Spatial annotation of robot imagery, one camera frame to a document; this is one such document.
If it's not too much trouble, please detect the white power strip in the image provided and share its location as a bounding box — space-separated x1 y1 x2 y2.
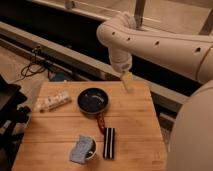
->
35 91 71 112

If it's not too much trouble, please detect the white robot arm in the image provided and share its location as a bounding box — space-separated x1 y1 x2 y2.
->
96 12 213 171

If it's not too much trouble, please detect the blue object on floor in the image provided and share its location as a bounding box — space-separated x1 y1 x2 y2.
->
50 74 65 82

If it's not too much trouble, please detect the black chair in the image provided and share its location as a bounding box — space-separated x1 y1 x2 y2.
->
0 74 31 171

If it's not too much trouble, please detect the dark blue bowl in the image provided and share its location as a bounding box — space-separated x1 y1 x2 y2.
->
77 87 109 115

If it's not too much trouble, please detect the black cable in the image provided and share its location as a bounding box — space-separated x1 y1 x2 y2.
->
14 46 48 83

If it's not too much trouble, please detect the black white striped block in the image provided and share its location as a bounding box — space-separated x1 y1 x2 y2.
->
103 128 115 159

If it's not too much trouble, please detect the blue cloth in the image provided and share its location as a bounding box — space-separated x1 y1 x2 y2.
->
70 135 93 164

